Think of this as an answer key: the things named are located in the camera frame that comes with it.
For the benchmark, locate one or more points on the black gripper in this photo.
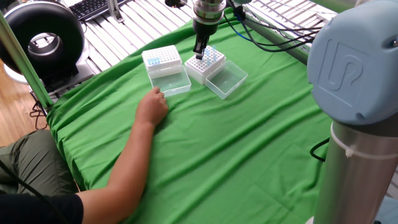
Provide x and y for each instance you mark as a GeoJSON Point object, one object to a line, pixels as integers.
{"type": "Point", "coordinates": [206, 28]}

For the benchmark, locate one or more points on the white pipette tip box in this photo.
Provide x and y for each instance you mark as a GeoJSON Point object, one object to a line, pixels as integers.
{"type": "Point", "coordinates": [164, 70]}
{"type": "Point", "coordinates": [192, 73]}

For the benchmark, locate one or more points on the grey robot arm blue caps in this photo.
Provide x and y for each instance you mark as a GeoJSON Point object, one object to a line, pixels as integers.
{"type": "Point", "coordinates": [351, 77]}

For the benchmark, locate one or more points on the bare person forearm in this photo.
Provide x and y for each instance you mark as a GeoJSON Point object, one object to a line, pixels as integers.
{"type": "Point", "coordinates": [124, 174]}

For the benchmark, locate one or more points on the bare person hand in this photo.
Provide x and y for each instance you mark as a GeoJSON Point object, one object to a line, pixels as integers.
{"type": "Point", "coordinates": [152, 107]}

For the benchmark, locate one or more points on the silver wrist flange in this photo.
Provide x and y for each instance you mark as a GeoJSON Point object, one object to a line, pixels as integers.
{"type": "Point", "coordinates": [206, 12]}

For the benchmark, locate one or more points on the green table cloth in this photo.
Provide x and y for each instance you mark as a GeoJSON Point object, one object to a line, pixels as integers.
{"type": "Point", "coordinates": [233, 140]}

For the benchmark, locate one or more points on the black computer keyboard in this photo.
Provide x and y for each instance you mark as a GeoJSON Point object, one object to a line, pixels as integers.
{"type": "Point", "coordinates": [90, 7]}

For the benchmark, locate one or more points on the white device base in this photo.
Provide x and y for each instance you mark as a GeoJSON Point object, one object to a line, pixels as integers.
{"type": "Point", "coordinates": [85, 65]}

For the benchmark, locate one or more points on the olive trouser leg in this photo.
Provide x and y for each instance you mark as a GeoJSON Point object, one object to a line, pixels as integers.
{"type": "Point", "coordinates": [37, 161]}

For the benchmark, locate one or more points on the black shirt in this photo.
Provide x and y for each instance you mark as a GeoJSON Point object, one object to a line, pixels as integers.
{"type": "Point", "coordinates": [31, 211]}

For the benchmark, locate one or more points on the aluminium upright bracket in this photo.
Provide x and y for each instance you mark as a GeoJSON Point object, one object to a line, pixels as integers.
{"type": "Point", "coordinates": [114, 12]}

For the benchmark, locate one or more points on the aluminium frame beam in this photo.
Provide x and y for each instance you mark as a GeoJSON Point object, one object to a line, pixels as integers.
{"type": "Point", "coordinates": [295, 53]}

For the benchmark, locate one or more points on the green frame post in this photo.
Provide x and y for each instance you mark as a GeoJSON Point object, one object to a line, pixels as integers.
{"type": "Point", "coordinates": [26, 67]}

